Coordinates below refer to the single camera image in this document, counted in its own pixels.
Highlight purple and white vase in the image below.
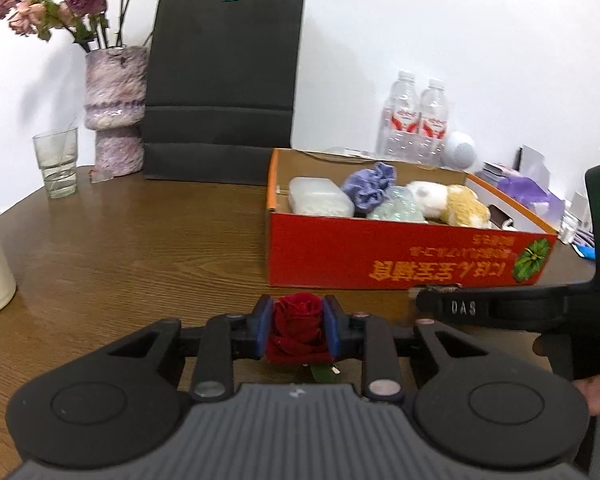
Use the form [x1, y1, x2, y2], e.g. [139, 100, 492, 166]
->
[83, 45, 150, 179]

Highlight red cardboard box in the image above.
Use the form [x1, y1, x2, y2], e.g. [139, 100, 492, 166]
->
[266, 147, 561, 291]

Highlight purple tissue pack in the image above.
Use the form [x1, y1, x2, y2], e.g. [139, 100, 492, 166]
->
[480, 145, 566, 229]

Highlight shiny green plastic bag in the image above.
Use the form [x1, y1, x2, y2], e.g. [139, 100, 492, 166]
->
[366, 185, 431, 224]

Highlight white and yellow plush toy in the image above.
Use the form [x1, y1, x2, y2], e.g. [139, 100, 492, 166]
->
[405, 180, 494, 229]

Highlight black paper bag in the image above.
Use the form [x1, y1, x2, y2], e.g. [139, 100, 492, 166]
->
[140, 0, 307, 187]

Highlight white charger plug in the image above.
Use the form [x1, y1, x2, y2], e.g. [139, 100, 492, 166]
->
[562, 191, 594, 247]

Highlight clear drinking glass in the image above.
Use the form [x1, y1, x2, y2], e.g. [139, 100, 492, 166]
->
[32, 127, 80, 200]

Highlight red rose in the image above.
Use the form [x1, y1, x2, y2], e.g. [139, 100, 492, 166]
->
[263, 292, 338, 386]

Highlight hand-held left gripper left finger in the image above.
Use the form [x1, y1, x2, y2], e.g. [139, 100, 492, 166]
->
[107, 294, 276, 404]

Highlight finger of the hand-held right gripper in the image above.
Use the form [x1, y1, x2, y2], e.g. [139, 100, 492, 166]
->
[414, 282, 600, 335]

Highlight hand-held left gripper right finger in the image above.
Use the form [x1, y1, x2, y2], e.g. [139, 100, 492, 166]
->
[322, 294, 489, 404]

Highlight dried pink flowers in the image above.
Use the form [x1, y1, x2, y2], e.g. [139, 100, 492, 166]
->
[0, 0, 162, 54]

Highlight clear plastic water bottle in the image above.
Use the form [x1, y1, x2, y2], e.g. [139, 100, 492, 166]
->
[417, 78, 451, 166]
[377, 70, 422, 159]

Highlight white plastic case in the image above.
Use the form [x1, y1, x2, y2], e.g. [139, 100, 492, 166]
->
[287, 176, 355, 219]

